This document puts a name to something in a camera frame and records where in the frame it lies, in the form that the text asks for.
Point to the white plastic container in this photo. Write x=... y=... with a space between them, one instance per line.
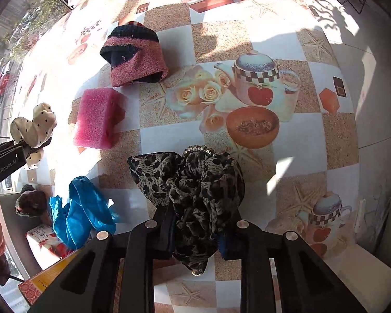
x=381 y=267

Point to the white polka dot scrunchie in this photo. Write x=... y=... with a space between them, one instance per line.
x=35 y=127

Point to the red patterned carton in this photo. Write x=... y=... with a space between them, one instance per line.
x=35 y=288

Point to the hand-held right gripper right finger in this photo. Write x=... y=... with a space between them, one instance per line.
x=227 y=248

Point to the pink black knitted sock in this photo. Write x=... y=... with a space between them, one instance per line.
x=137 y=62

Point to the blue plastic shoe cover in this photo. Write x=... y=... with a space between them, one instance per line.
x=81 y=215

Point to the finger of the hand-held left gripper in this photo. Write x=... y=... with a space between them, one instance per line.
x=32 y=150

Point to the grey cardboard box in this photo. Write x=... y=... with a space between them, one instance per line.
x=44 y=238

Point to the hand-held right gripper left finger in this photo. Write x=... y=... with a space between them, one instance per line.
x=140 y=251

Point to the pink foam piece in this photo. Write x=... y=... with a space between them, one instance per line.
x=96 y=120

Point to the leopard print scrunchie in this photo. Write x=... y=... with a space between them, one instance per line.
x=198 y=189

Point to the dark knitted scrunchie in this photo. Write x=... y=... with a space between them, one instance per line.
x=31 y=202

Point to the checkered printed tablecloth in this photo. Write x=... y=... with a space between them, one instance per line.
x=215 y=39

